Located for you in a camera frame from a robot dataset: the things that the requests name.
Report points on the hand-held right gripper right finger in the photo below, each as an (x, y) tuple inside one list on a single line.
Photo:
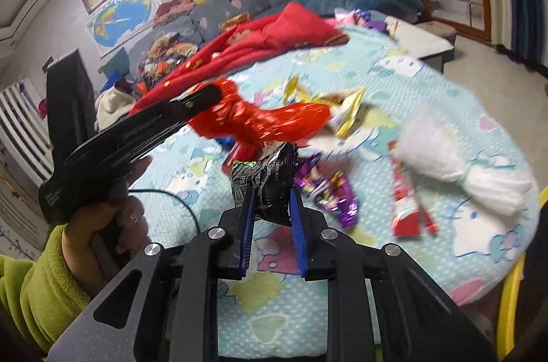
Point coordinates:
[(300, 235)]

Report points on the red blanket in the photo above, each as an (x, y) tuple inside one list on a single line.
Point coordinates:
[(257, 41)]

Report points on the black upright panel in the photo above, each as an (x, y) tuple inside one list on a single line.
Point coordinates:
[(68, 101)]

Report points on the red pink cloth pile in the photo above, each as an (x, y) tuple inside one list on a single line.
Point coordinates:
[(175, 10)]

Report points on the white slatted rail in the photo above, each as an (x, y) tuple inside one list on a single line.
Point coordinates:
[(21, 131)]

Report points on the world map poster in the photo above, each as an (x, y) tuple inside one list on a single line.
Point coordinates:
[(120, 15)]

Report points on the purple snack wrapper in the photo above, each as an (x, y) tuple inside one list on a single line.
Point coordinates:
[(334, 195)]

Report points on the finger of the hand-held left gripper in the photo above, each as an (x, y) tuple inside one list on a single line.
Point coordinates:
[(199, 100)]

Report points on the grey heart-print sofa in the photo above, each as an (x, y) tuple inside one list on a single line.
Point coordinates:
[(239, 0)]

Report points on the large yellow snack wrapper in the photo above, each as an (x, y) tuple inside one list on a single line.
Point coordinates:
[(349, 109)]

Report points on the colourful clothes pile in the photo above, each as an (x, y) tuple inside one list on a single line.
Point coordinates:
[(169, 53)]

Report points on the red snack wrapper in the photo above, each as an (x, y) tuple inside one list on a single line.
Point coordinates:
[(406, 212)]

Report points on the white garment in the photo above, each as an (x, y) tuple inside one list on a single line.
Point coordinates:
[(111, 105)]

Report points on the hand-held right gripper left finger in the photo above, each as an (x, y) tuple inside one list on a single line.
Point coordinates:
[(246, 235)]

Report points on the white marble coffee table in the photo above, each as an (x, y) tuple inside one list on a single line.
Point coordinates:
[(421, 41)]

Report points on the yellow hoop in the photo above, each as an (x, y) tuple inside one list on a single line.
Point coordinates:
[(509, 302)]

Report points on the white yarn bundle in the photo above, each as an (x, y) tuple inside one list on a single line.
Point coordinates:
[(428, 148)]

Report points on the small yellow snack wrapper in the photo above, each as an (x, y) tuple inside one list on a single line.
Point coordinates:
[(295, 90)]

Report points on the person's left forearm green sleeve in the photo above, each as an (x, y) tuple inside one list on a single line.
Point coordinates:
[(34, 293)]

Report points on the cartoon cat printed bedsheet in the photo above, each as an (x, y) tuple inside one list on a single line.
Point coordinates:
[(449, 79)]

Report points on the red plastic bag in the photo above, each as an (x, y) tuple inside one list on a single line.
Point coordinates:
[(274, 122)]

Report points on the black snack wrapper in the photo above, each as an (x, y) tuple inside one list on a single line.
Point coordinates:
[(267, 182)]

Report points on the pink purple packet pile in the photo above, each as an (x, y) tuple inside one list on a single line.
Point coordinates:
[(359, 19)]

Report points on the round brown stool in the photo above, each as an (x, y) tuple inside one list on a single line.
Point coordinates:
[(439, 29)]

